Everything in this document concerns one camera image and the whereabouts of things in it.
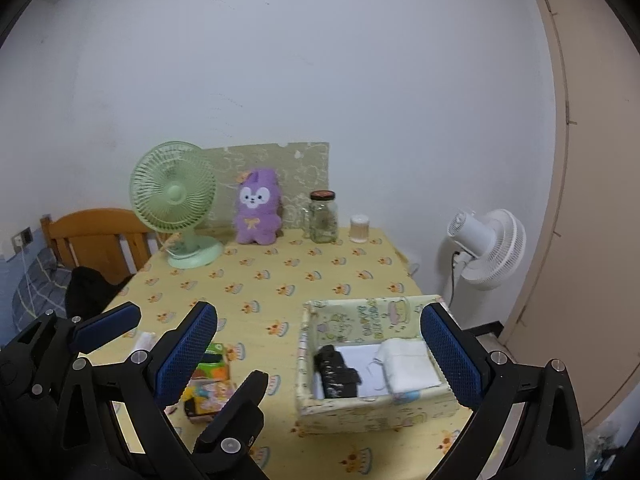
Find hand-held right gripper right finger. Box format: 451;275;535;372
420;301;587;480

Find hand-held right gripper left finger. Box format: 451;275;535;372
50;301;219;480

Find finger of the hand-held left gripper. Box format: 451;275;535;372
192;369;270;462
10;301;144;362

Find green and orange packet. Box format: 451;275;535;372
196;342;232;382

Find yellow and pink packet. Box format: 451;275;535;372
181;379;239;425

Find white cloth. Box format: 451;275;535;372
374;337;443;395

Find black cloth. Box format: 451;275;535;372
65;266;133;318
313;344;362;400

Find yellow patterned cushion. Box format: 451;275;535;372
294;294;473;436

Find grey plaid bedding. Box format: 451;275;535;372
10;247;76;333

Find white flat sheet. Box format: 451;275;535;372
335;344;391;398

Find wooden bed headboard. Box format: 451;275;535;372
40;208;173;286

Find white standing fan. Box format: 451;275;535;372
446;208;527;292

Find yellow cake-print tablecloth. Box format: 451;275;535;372
82;227;476;480

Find green desk fan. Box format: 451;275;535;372
129;141;224;269

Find purple plush toy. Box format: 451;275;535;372
235;167;286;247

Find cotton swab container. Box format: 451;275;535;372
349;214;371;244

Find glass jar with dark lid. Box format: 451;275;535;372
306;190;339;244

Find beige door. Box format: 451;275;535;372
502;0;640;431

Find black fan power cable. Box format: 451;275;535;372
449;250;463;307

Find white charging cable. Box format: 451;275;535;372
14;234;38;321

